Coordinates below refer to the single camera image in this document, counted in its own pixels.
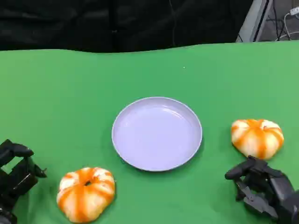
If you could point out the lilac plate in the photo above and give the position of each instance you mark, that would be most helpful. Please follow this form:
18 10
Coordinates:
156 135

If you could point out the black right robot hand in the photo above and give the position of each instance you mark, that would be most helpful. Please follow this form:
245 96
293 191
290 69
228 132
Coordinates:
275 186

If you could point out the black backdrop cloth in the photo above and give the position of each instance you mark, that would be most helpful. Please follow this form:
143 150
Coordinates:
93 23

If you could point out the white power strip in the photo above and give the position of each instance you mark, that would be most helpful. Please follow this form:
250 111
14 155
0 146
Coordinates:
294 11

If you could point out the orange and white bread roll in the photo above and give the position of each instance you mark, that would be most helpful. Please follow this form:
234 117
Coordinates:
81 198
254 140

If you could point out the green table cloth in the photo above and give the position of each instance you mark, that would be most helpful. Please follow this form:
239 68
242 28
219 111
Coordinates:
70 93

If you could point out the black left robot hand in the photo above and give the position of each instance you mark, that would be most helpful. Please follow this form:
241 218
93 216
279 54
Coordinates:
16 177

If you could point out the grey metal frame post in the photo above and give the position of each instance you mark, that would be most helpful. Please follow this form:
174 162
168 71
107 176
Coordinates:
254 21

